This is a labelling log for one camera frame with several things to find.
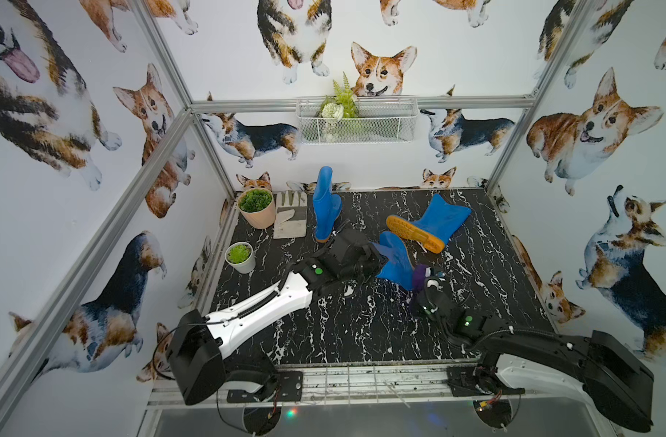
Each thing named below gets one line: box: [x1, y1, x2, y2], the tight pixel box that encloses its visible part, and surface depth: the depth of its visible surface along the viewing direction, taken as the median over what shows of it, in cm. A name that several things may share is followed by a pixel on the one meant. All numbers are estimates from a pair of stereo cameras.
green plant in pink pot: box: [238, 188, 273, 214], surface depth 105 cm
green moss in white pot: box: [227, 243, 252, 265], surface depth 92 cm
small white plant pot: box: [223, 241, 257, 275], surface depth 92 cm
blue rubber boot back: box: [385, 193, 473, 255], surface depth 106 cm
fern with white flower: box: [319, 71, 361, 143], surface depth 85 cm
